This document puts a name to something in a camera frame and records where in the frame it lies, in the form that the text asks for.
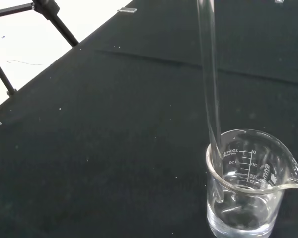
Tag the black bench cloth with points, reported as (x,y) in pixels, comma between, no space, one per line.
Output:
(114,124)

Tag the black tripod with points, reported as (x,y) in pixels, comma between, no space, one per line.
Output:
(64,29)

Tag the clear glass beaker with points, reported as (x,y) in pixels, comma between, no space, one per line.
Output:
(241,215)

